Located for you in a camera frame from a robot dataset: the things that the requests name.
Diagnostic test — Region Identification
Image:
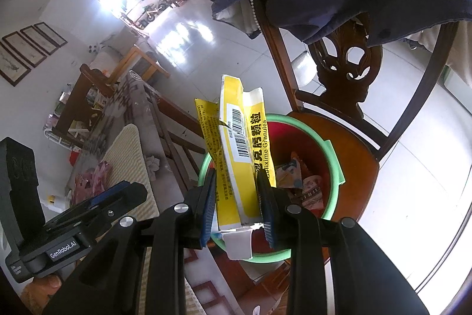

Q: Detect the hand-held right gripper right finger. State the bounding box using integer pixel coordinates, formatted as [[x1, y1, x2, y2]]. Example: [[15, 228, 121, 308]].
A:
[[256, 173, 430, 315]]

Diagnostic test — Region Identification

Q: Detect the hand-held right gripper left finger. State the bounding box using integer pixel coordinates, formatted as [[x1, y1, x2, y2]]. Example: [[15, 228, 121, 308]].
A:
[[42, 167, 218, 315]]

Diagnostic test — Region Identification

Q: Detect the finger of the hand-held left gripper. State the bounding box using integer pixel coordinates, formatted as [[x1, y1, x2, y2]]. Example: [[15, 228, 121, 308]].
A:
[[86, 181, 128, 208], [44, 182, 149, 238]]

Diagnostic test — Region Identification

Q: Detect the yellow white medicine box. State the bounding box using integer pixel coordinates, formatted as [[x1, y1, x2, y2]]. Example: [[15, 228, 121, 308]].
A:
[[217, 74, 277, 260]]

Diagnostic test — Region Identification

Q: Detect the red bucket green rim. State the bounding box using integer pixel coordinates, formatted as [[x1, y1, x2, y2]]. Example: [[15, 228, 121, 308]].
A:
[[197, 113, 345, 262]]

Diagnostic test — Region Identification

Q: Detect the yellow foil sachet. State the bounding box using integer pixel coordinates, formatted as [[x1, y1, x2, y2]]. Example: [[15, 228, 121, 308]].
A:
[[194, 98, 225, 190]]

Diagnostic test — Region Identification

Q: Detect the person's left hand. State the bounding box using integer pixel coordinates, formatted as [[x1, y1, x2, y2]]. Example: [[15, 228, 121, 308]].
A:
[[20, 272, 65, 304]]

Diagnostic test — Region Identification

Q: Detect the crumpled pink foil wrapper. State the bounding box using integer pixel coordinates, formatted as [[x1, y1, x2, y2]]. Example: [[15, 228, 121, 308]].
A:
[[74, 160, 111, 198]]

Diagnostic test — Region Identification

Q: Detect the beige striped table mat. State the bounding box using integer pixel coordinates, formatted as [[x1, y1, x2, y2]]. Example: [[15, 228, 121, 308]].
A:
[[86, 123, 160, 223]]

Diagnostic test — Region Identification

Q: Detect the dark wooden shelf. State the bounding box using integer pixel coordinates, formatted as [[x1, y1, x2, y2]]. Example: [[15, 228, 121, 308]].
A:
[[52, 64, 122, 138]]

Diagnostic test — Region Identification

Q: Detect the carved wooden chair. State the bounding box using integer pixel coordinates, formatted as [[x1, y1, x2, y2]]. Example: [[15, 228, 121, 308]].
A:
[[245, 0, 461, 266]]

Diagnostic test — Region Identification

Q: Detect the framed picture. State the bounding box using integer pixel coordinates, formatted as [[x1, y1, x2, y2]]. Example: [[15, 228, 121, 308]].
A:
[[20, 25, 59, 55], [3, 31, 47, 68], [34, 22, 68, 48], [0, 42, 32, 87]]

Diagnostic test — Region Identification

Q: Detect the light wooden stool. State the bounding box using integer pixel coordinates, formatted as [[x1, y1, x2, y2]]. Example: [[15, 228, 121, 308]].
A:
[[111, 45, 170, 87]]

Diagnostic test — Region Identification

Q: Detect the bicycle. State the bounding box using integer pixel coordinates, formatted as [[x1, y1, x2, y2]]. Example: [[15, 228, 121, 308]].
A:
[[142, 3, 166, 22]]

